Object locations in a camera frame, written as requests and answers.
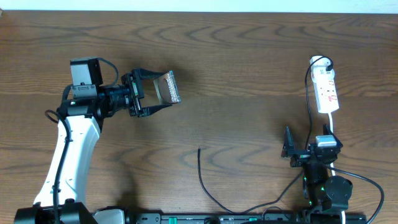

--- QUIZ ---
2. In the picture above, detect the black charging cable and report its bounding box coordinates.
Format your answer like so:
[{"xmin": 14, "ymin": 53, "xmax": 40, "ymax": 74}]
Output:
[{"xmin": 197, "ymin": 55, "xmax": 335, "ymax": 215}]

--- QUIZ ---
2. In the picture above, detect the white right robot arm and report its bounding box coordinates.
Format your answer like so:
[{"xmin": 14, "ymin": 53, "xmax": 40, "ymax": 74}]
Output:
[{"xmin": 281, "ymin": 124, "xmax": 353, "ymax": 223}]

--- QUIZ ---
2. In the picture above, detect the white power strip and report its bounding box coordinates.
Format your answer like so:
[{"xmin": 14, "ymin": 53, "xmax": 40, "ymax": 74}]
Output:
[{"xmin": 311, "ymin": 66, "xmax": 339, "ymax": 114}]

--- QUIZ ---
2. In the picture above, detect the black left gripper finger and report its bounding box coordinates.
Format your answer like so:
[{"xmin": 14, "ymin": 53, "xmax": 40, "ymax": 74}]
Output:
[
  {"xmin": 141, "ymin": 104, "xmax": 172, "ymax": 117},
  {"xmin": 133, "ymin": 68, "xmax": 165, "ymax": 79}
]

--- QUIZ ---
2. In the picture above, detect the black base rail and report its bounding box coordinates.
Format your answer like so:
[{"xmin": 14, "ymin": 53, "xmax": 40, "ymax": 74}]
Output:
[{"xmin": 133, "ymin": 212, "xmax": 368, "ymax": 224}]

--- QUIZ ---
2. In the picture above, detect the white USB charger adapter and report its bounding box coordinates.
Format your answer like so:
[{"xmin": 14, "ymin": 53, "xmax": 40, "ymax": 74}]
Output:
[{"xmin": 310, "ymin": 55, "xmax": 335, "ymax": 82}]

